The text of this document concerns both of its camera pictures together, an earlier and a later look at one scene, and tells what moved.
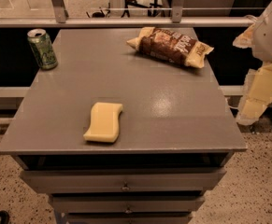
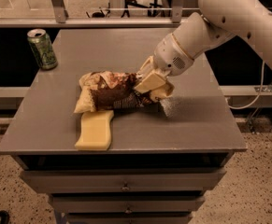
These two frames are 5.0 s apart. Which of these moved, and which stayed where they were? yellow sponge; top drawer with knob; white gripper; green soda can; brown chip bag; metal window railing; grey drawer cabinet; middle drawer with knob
Moved: white gripper; brown chip bag; yellow sponge
Stayed: metal window railing; top drawer with knob; green soda can; middle drawer with knob; grey drawer cabinet
